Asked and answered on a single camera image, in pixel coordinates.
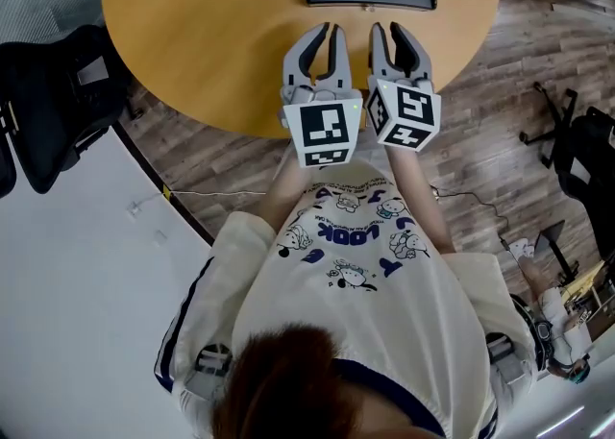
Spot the light wooden rack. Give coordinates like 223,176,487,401
560,258,615,343

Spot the black headrest office chair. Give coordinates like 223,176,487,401
0,23,141,199

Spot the grey shoulder strap buckle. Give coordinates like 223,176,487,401
193,342,233,401
484,330,530,386

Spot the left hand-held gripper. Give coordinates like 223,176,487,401
277,21,363,170

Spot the person's left forearm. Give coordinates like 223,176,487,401
262,139,311,236

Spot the person's cream printed shirt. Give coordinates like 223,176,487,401
153,146,537,439

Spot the black floor stand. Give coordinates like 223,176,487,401
532,219,580,280

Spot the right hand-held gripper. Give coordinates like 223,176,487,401
364,20,443,155

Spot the black floor cable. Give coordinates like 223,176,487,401
429,183,511,247

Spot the person's right forearm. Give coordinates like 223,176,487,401
385,141,455,256

